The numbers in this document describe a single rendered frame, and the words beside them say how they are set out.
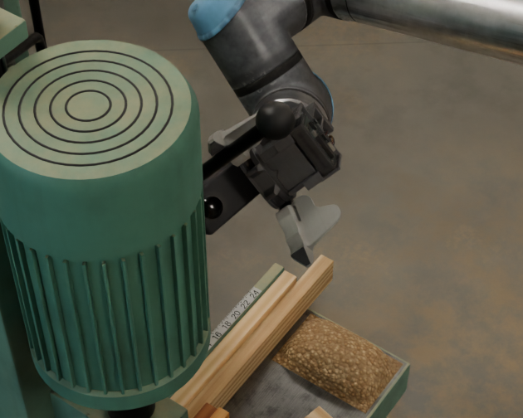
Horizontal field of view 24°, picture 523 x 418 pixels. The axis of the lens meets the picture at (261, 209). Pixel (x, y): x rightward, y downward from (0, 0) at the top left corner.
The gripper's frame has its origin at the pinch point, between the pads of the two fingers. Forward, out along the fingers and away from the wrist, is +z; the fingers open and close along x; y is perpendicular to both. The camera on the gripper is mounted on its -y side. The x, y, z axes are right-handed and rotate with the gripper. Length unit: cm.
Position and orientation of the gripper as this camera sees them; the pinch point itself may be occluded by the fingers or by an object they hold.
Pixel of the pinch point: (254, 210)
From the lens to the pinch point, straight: 113.5
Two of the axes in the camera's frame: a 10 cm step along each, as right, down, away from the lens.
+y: 7.9, -5.5, -2.6
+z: -0.9, 3.2, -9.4
